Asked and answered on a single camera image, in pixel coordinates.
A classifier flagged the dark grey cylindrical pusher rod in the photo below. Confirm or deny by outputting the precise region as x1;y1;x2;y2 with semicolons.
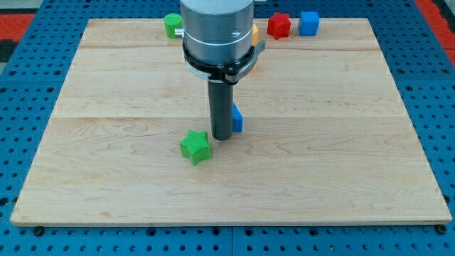
208;81;233;141

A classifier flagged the green star block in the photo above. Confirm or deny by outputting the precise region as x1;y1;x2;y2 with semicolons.
180;129;211;166

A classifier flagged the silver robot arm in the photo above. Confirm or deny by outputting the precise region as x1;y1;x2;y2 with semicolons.
180;0;255;141

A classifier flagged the blue triangle block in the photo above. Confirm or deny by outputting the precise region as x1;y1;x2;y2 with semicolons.
232;104;243;133

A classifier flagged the red star block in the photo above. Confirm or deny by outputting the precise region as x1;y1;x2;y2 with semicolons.
267;12;291;40

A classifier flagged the yellow block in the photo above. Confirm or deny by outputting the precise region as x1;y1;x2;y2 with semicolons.
251;24;259;46

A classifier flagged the green cylinder block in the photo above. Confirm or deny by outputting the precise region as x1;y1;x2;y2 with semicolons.
164;13;183;39

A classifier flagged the blue cube block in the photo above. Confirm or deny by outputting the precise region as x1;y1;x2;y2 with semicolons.
298;11;319;36

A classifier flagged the black clamp ring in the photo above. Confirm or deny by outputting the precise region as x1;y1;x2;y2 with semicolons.
182;40;267;86

